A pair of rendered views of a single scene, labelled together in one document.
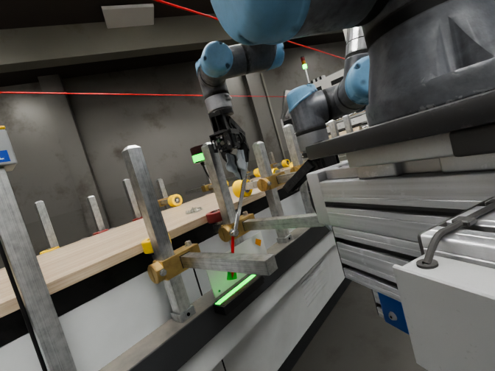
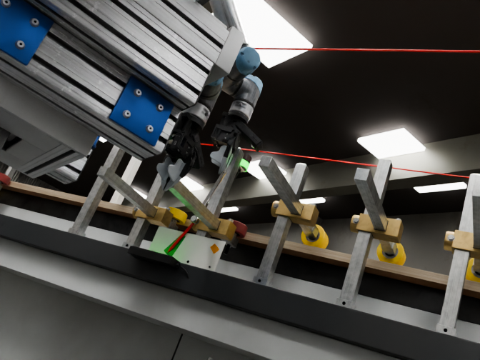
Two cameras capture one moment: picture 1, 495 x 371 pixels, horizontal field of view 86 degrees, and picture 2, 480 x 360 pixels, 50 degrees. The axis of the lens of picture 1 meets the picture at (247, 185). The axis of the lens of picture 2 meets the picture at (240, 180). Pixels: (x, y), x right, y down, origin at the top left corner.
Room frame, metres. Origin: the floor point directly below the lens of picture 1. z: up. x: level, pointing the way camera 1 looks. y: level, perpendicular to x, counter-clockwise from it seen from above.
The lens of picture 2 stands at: (0.59, -1.49, 0.42)
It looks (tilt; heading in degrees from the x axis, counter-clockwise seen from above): 21 degrees up; 79
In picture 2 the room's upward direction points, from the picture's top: 22 degrees clockwise
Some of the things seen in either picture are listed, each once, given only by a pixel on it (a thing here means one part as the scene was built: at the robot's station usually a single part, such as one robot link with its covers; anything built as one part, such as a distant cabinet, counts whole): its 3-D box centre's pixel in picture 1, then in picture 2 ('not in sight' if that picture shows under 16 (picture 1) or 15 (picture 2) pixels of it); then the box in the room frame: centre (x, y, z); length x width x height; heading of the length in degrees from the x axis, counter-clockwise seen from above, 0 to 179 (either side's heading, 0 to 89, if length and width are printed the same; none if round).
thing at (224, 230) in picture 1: (236, 227); (213, 227); (0.87, 0.07, 0.84); 0.14 x 0.06 x 0.05; 138
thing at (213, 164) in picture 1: (228, 213); (213, 211); (0.85, 0.09, 0.90); 0.04 x 0.04 x 0.48; 48
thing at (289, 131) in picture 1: (300, 174); (366, 233); (1.22, -0.25, 0.92); 0.04 x 0.04 x 0.48; 48
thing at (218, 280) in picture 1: (240, 260); (185, 248); (0.81, 0.09, 0.75); 0.26 x 0.01 x 0.10; 138
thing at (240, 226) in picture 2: (220, 224); (231, 238); (0.95, 0.13, 0.85); 0.08 x 0.08 x 0.11
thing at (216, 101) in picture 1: (219, 104); (240, 111); (0.80, 0.01, 1.23); 0.08 x 0.08 x 0.05
